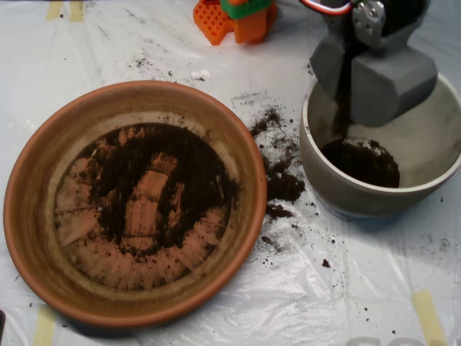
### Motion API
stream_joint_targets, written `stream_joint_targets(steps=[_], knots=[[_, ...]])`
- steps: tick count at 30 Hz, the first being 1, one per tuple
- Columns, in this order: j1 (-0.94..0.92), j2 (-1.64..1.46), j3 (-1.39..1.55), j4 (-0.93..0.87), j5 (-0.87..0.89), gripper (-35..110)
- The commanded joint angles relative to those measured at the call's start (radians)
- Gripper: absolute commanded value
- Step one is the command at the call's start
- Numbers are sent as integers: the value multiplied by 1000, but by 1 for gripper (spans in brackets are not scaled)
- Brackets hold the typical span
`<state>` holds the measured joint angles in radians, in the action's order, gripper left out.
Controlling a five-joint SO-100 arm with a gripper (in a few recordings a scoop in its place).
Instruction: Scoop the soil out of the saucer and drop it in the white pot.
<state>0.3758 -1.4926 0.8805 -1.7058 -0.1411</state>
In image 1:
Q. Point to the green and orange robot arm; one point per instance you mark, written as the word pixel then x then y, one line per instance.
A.
pixel 248 29

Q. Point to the clear plastic cover sheet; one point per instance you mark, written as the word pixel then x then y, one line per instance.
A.
pixel 360 288

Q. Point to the white ceramic pot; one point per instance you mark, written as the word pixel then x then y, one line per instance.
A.
pixel 360 202

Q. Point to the terracotta clay bowl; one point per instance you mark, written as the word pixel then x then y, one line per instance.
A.
pixel 32 234

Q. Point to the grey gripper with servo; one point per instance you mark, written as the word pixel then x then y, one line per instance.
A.
pixel 390 90

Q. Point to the spilled dark soil patch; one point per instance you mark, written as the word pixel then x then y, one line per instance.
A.
pixel 284 187

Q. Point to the dark soil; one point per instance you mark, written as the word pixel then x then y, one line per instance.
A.
pixel 198 180
pixel 360 166

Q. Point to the beige masking tape strip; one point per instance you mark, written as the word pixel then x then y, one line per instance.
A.
pixel 54 11
pixel 45 328
pixel 428 317
pixel 76 12
pixel 395 9

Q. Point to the small dark brown crumb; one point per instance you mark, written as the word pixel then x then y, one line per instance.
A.
pixel 326 263

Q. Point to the dark brown object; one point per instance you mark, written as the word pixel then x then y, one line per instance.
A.
pixel 2 324

